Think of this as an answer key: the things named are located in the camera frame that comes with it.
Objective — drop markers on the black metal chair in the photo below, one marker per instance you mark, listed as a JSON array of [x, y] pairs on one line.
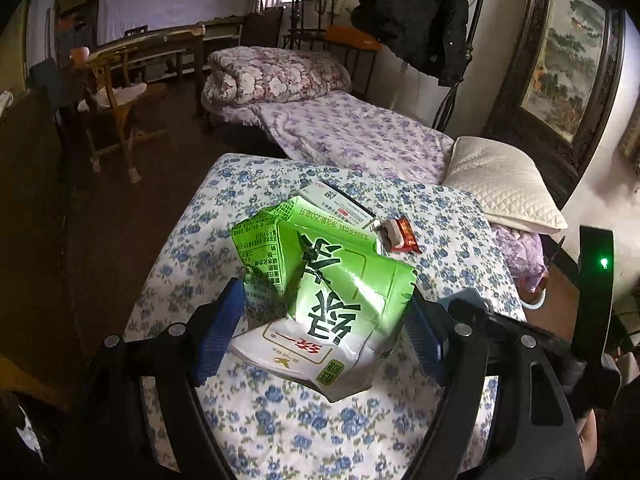
[[310, 10]]

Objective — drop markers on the folded floral quilt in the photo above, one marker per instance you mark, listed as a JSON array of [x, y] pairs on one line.
[[275, 77]]

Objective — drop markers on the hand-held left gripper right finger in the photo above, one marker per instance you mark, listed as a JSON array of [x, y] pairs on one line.
[[422, 340]]

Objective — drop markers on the white medicine box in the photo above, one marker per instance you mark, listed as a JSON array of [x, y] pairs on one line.
[[340, 205]]

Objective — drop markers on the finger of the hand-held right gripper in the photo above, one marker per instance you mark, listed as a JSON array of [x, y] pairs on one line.
[[470, 302]]

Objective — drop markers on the white cloth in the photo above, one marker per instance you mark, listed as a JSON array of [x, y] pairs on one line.
[[5, 101]]

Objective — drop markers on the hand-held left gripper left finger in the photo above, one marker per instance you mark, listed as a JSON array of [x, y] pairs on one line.
[[220, 330]]

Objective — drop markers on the small red snack wrapper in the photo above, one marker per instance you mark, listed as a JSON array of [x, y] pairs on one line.
[[402, 235]]

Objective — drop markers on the framed landscape painting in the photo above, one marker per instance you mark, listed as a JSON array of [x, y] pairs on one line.
[[565, 60]]

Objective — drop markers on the black jacket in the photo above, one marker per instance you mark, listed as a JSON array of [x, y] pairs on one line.
[[415, 10]]

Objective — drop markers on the white round bowl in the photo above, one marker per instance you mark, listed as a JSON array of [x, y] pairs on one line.
[[532, 300]]

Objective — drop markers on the wooden desk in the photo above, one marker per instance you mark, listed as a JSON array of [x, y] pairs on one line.
[[165, 40]]

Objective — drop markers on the green drink carton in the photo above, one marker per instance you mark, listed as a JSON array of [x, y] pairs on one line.
[[340, 300]]

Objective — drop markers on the orange seat stool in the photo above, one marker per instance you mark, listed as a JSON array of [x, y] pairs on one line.
[[352, 37]]

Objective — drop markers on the pink cup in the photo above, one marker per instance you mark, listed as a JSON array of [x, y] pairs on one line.
[[80, 54]]

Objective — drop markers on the blue floral bedsheet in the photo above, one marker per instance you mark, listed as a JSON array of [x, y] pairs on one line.
[[200, 260]]

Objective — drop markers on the wooden chair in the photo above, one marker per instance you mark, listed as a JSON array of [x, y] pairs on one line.
[[117, 110]]

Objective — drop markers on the white quilted pillow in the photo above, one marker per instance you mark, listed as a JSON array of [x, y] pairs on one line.
[[500, 185]]

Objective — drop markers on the white chair cushion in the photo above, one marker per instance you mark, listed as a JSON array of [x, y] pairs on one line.
[[115, 95]]

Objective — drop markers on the black coat stand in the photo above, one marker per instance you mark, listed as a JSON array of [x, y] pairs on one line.
[[470, 50]]

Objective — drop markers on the purple floral bedsheet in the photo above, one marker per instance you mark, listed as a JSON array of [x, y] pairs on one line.
[[350, 130]]

